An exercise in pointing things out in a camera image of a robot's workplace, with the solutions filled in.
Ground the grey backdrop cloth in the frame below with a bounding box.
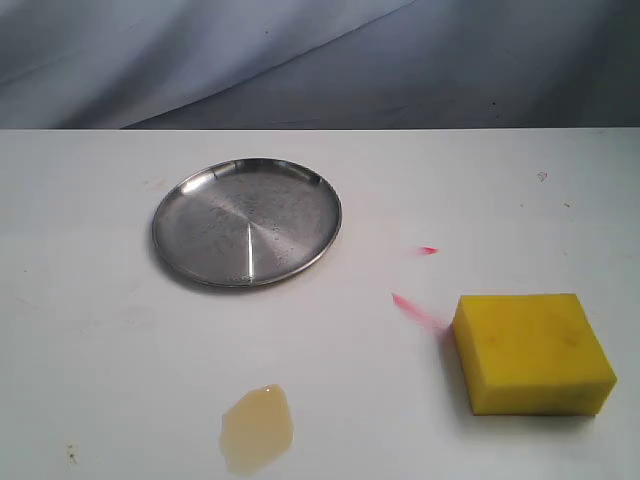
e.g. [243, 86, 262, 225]
[1, 1, 639, 129]

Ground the round steel plate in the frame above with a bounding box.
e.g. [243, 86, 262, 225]
[150, 158, 342, 288]

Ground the yellow sponge block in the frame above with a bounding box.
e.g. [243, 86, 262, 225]
[452, 293, 617, 416]

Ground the beige liquid spill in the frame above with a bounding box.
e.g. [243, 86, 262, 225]
[219, 384, 294, 476]

